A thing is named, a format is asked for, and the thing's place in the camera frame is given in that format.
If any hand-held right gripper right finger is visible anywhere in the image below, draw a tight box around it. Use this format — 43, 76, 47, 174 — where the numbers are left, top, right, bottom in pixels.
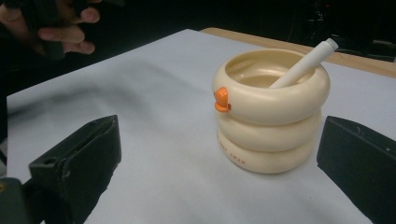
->
316, 115, 396, 224

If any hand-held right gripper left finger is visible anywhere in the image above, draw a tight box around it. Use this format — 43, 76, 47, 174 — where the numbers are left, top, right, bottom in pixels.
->
28, 114, 122, 224

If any cream ringed pen holder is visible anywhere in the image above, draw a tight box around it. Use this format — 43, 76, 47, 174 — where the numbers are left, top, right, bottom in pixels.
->
212, 48, 332, 175

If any white pen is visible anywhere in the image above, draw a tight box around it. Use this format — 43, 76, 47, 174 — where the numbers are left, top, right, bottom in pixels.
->
269, 37, 340, 90

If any white table mat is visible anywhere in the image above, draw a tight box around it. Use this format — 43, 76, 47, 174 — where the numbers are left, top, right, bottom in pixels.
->
6, 28, 396, 224

